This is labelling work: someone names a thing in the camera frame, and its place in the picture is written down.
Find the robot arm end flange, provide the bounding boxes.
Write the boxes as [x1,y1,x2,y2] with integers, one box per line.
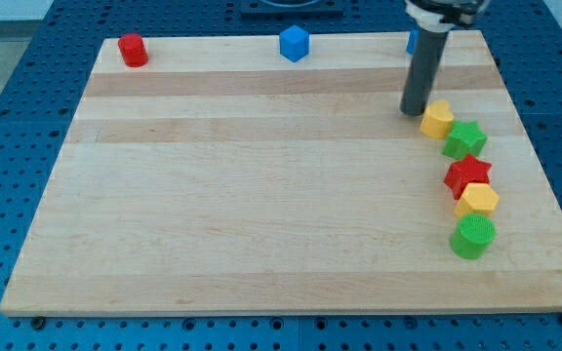
[405,0,491,33]

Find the yellow heart block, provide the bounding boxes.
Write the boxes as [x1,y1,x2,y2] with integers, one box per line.
[420,99,455,139]

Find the wooden board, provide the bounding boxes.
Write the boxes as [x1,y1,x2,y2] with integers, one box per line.
[0,30,562,317]

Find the blue cube block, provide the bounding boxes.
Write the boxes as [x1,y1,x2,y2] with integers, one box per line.
[279,25,310,62]

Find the green star block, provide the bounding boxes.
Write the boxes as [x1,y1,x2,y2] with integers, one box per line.
[442,121,488,161]

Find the red star block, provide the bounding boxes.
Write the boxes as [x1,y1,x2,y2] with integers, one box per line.
[443,154,492,200]

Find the blue block behind rod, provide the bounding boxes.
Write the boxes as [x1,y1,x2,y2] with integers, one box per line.
[406,29,420,55]

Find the red cylinder block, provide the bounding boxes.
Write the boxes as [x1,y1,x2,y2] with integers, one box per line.
[117,33,148,67]

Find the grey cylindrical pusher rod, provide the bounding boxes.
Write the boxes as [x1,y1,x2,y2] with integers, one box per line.
[400,29,449,116]

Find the yellow hexagon block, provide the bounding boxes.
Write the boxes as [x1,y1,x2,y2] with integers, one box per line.
[454,182,500,218]

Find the green cylinder block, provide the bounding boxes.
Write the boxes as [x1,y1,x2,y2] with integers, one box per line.
[450,214,497,259]

